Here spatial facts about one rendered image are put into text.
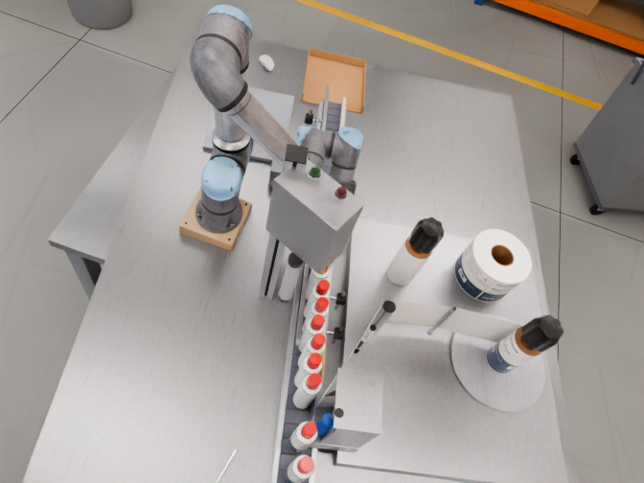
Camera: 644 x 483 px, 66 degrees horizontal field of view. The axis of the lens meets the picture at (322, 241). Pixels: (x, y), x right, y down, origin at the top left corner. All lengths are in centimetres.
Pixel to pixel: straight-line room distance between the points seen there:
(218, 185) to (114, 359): 57
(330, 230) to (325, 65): 143
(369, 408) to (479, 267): 64
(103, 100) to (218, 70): 215
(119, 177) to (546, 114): 316
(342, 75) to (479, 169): 72
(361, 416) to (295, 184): 54
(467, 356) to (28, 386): 177
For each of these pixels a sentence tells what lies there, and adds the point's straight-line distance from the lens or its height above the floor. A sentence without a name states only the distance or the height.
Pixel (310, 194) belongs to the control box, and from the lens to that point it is 99.
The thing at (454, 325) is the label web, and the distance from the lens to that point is 156.
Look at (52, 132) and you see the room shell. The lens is 317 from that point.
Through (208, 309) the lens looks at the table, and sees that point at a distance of 155.
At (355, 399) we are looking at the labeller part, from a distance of 119.
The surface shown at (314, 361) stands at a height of 108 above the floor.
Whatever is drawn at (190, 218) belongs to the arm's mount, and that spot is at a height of 88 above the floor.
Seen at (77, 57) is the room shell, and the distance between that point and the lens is 360.
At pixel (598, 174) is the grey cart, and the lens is 356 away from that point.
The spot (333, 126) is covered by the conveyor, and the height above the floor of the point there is 88.
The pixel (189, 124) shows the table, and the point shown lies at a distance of 198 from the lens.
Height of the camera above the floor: 226
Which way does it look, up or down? 57 degrees down
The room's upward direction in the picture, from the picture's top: 20 degrees clockwise
